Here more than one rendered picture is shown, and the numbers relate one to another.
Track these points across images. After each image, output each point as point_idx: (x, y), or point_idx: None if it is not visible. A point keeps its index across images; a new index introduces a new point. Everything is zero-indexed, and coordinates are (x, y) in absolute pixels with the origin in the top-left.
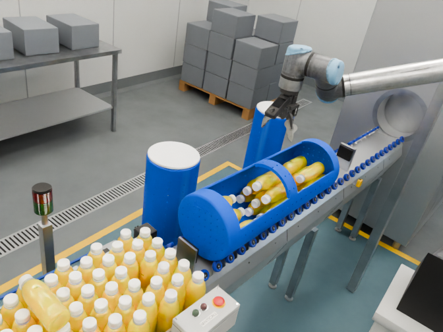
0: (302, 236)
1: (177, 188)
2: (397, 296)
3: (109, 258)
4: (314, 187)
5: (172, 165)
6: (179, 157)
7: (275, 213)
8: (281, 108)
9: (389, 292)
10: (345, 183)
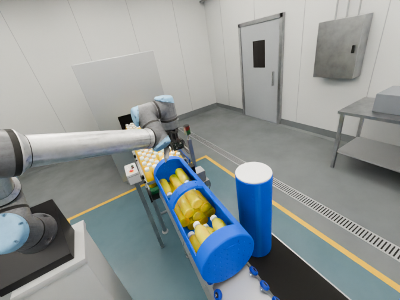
0: None
1: (236, 185)
2: (77, 237)
3: None
4: (180, 230)
5: (238, 170)
6: (249, 173)
7: (163, 196)
8: None
9: (81, 234)
10: None
